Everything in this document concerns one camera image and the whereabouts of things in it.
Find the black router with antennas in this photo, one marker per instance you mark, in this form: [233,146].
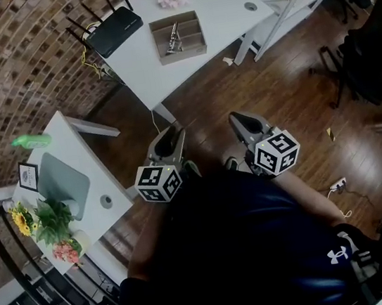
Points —
[116,31]

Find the person's right shoe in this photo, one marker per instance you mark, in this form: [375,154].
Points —
[231,163]

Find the person's left shoe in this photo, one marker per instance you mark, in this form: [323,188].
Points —
[191,169]

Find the small metal tool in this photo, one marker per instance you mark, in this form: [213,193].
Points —
[172,39]

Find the person's black shirt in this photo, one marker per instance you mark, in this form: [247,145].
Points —
[242,254]

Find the black office chair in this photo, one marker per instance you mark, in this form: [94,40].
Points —
[365,58]

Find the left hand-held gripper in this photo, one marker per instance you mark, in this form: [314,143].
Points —
[158,183]

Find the green leafy plant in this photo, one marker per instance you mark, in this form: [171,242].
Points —
[53,220]

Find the yellow sunflower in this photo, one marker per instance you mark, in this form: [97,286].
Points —
[22,223]

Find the person's shoe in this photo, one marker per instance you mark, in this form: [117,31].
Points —
[231,163]
[191,169]

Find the small yellow floor item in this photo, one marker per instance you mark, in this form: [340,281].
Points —
[331,134]

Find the person's left forearm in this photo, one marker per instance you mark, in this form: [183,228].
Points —
[140,255]

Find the person's right forearm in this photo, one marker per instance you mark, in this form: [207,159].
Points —
[313,197]

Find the white plant pot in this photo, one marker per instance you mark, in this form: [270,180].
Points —
[81,238]

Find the white metal shelving rack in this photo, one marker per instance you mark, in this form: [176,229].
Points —
[300,0]

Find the white power strip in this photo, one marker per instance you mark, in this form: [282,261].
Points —
[338,185]

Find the pink orange flowers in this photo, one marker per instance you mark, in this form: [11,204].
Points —
[65,252]

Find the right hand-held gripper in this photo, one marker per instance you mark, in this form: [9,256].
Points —
[276,153]

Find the green spray bottle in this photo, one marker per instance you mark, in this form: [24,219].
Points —
[31,142]

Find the white paper scrap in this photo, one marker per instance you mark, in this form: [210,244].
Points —
[228,61]

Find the black framed picture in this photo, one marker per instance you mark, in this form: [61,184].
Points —
[29,176]

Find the brown wooden organizer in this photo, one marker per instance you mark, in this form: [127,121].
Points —
[193,50]

